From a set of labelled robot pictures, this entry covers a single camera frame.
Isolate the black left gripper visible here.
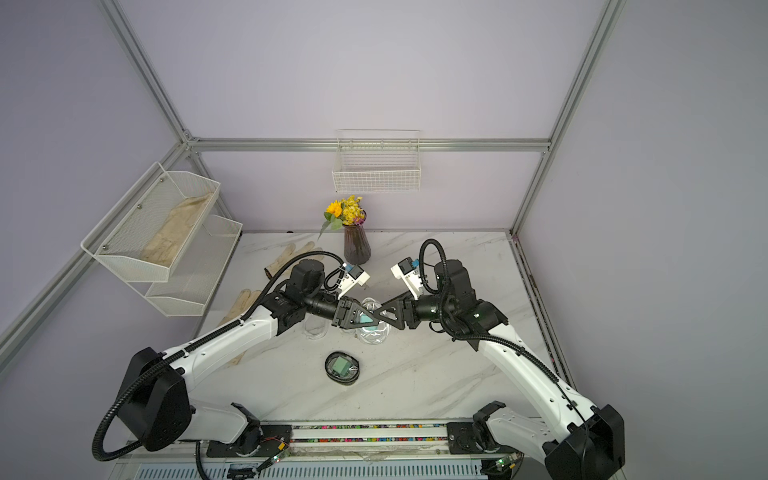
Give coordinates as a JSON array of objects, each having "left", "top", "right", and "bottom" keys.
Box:
[{"left": 305, "top": 293, "right": 380, "bottom": 330}]

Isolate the yellow flower bouquet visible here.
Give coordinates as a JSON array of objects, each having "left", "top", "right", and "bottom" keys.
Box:
[{"left": 318, "top": 195, "right": 367, "bottom": 237}]

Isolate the yellow leather work glove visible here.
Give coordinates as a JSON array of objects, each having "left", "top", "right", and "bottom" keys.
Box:
[{"left": 218, "top": 289, "right": 262, "bottom": 367}]

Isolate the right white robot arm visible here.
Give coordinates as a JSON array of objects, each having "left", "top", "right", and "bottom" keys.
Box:
[{"left": 382, "top": 238, "right": 626, "bottom": 479}]

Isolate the white mesh shelf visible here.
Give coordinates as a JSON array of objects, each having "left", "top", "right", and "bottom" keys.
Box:
[
  {"left": 133, "top": 214, "right": 242, "bottom": 317},
  {"left": 81, "top": 162, "right": 220, "bottom": 283}
]

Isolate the clear pouch with black zipper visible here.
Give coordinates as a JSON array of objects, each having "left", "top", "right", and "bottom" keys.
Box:
[{"left": 324, "top": 351, "right": 360, "bottom": 385}]

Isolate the white wire wall basket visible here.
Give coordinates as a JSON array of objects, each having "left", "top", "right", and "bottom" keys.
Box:
[{"left": 332, "top": 129, "right": 422, "bottom": 194}]

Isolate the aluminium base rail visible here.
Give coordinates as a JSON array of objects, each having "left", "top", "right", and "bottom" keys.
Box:
[{"left": 119, "top": 416, "right": 616, "bottom": 463}]

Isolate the lower white mesh shelf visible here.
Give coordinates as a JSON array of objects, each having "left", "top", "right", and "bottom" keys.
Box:
[{"left": 133, "top": 214, "right": 242, "bottom": 317}]

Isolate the cream knit work glove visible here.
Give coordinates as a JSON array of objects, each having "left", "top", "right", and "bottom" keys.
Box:
[{"left": 264, "top": 241, "right": 318, "bottom": 279}]

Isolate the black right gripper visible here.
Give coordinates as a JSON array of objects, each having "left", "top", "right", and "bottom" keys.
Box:
[{"left": 376, "top": 289, "right": 457, "bottom": 330}]

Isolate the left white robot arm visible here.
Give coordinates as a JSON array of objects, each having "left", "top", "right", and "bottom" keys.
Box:
[{"left": 91, "top": 252, "right": 378, "bottom": 462}]

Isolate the upper white mesh shelf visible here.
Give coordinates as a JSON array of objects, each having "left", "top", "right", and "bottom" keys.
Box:
[{"left": 81, "top": 162, "right": 220, "bottom": 283}]

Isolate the dark ribbed glass vase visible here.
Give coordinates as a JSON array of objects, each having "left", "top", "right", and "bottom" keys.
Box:
[{"left": 344, "top": 225, "right": 371, "bottom": 265}]

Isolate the light green usb charger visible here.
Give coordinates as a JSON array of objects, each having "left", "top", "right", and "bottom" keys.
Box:
[{"left": 332, "top": 357, "right": 354, "bottom": 378}]

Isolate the beige glove in shelf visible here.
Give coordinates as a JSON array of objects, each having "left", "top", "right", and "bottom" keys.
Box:
[{"left": 140, "top": 194, "right": 211, "bottom": 267}]

